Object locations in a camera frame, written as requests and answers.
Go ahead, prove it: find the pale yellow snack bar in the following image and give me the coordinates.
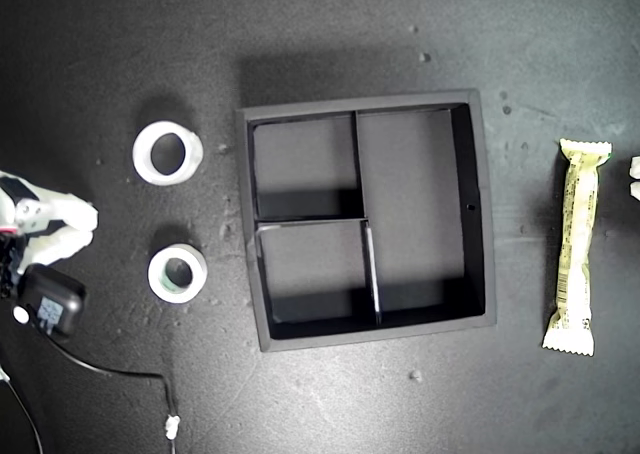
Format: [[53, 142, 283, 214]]
[[541, 138, 614, 359]]

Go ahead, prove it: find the white tape roll green core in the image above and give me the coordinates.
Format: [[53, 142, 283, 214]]
[[147, 243, 208, 304]]

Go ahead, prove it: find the black compartment tray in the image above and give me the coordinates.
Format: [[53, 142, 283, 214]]
[[234, 88, 497, 354]]

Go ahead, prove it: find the black camera cable white tag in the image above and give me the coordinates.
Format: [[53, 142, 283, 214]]
[[47, 333, 181, 441]]

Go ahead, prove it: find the thin black cable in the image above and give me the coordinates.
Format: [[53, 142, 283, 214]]
[[0, 376, 45, 454]]

